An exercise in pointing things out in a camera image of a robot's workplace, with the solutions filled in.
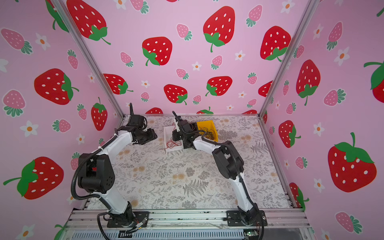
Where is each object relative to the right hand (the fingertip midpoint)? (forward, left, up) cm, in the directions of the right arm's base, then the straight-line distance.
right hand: (171, 131), depth 96 cm
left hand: (-5, +10, +1) cm, 11 cm away
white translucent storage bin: (+6, +6, -8) cm, 12 cm away
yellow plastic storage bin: (+15, -23, -9) cm, 29 cm away
